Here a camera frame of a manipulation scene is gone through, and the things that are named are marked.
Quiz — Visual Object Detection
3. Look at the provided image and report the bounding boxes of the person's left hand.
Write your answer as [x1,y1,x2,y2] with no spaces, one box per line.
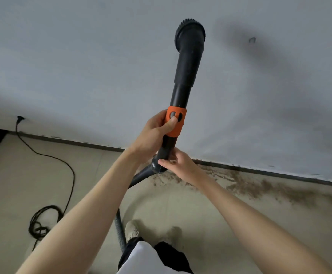
[126,109,179,166]

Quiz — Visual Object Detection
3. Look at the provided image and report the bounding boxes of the person's right hand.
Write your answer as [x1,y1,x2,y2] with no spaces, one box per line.
[157,147,212,191]

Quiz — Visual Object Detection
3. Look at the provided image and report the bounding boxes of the black ribbed vacuum hose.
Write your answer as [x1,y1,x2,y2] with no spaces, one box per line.
[114,18,206,254]

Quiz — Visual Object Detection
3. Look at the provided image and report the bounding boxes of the brown dirt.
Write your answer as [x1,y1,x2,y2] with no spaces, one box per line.
[139,162,332,217]

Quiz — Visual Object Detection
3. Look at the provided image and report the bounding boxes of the black power cord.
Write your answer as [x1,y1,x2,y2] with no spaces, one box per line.
[15,115,76,252]

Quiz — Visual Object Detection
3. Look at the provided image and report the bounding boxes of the person's right forearm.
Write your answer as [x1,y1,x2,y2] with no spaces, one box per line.
[200,178,332,274]

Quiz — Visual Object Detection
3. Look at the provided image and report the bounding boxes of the person's left forearm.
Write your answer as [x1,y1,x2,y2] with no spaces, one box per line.
[16,147,145,274]

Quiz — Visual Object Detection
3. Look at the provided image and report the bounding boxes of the person's left shoe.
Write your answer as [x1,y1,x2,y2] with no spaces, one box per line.
[124,220,140,243]

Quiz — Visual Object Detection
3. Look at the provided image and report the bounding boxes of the black baseboard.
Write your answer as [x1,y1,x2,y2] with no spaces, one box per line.
[0,128,332,189]

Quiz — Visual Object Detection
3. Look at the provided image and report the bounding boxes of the black trousers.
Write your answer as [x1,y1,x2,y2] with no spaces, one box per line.
[117,236,195,274]

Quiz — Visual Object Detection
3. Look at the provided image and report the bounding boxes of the white shirt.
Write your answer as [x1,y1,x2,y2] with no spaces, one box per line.
[116,240,191,274]

